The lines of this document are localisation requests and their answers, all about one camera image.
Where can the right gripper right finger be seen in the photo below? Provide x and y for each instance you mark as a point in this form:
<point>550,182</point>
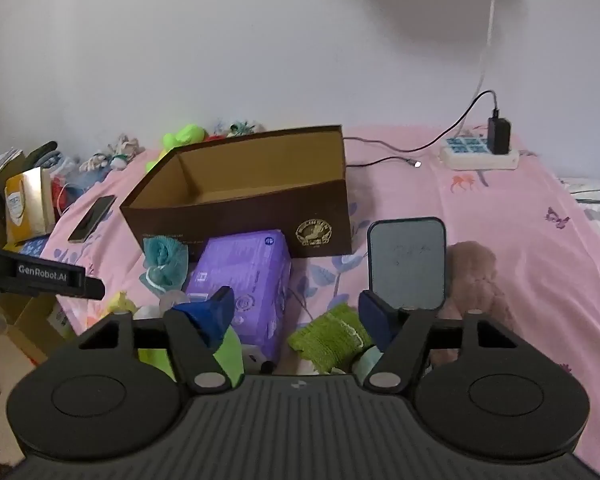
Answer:
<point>401,337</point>

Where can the black charger adapter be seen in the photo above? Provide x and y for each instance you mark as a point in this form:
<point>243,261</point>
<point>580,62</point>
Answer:
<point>498,137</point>

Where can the white green plush toy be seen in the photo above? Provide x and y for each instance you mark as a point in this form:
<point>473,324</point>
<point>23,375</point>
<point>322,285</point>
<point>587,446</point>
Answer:
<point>115,156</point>

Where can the purple tissue pack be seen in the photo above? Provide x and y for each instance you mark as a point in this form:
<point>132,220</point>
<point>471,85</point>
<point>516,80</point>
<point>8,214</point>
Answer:
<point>256,266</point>

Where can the green yellow plush dinosaur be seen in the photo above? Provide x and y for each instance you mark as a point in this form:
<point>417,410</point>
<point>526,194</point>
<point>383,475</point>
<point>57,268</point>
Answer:
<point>188,135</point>

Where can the grey phone on stand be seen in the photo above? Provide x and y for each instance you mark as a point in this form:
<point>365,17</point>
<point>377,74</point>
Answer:
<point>407,262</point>

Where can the pink plush bear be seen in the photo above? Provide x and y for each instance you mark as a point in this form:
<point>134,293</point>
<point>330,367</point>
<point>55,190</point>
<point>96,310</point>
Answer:
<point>472,285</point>

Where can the cardboard box on floor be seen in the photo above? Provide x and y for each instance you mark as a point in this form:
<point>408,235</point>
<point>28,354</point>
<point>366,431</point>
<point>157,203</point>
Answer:
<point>36,325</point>

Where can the yellow white paper bag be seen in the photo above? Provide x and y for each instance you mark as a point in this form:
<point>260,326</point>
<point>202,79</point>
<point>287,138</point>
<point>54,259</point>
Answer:
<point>29,205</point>

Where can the white power strip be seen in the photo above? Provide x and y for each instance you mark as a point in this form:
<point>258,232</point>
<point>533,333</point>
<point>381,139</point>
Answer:
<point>471,153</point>

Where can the panda plush toy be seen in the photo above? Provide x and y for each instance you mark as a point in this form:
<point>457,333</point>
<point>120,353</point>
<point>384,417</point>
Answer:
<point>226,130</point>

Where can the black smartphone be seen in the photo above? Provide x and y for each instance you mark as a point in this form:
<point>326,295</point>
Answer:
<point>91,219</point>

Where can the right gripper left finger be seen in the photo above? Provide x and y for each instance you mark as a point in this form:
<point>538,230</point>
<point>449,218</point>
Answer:
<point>195,332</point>

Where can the pink patterned bedsheet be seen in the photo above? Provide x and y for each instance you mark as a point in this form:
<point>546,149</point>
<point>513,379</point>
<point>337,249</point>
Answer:
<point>547,252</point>

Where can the brown cardboard box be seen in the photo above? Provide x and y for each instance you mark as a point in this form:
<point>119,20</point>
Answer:
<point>290,180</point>

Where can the dark green knitted cloth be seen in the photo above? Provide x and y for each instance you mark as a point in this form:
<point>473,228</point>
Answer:
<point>332,340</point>

